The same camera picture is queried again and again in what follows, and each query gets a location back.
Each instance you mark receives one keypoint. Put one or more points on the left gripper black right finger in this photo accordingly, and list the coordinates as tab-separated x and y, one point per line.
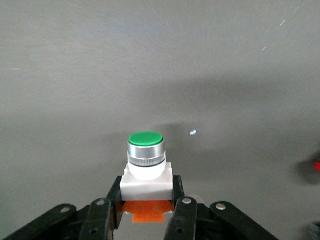
185	220

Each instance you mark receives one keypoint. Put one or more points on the red push button switch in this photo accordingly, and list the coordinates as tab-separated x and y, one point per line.
317	167

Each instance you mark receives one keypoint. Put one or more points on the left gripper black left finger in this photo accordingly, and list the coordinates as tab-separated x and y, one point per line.
96	220

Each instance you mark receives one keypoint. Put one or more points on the tiny white speck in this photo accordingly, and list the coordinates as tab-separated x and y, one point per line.
193	132

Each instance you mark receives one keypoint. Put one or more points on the green push button white body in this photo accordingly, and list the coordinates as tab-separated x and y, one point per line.
146	185

